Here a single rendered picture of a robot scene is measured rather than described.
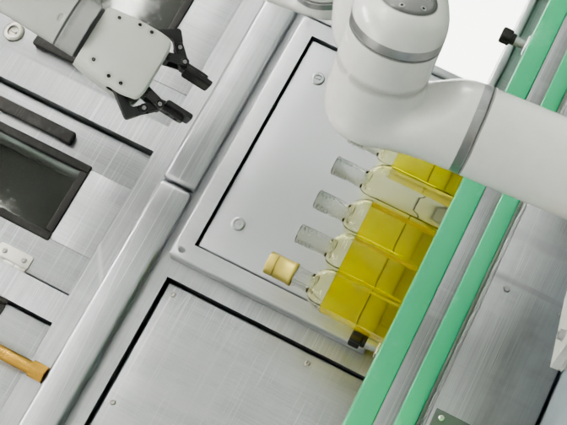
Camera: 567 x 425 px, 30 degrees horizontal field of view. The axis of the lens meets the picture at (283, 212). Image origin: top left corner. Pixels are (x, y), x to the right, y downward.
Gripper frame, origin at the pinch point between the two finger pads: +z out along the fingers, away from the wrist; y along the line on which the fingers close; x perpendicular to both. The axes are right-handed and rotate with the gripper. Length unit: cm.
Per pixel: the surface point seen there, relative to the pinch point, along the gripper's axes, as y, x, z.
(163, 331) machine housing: 25.5, -27.8, 17.4
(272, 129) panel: -11.3, -24.7, 16.5
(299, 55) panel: -24.8, -24.9, 14.4
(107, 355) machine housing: 32.7, -28.7, 11.7
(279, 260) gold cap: 11.3, -7.0, 23.5
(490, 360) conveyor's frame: 14, 17, 48
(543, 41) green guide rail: -36, 2, 41
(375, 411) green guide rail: 26.0, 11.8, 38.9
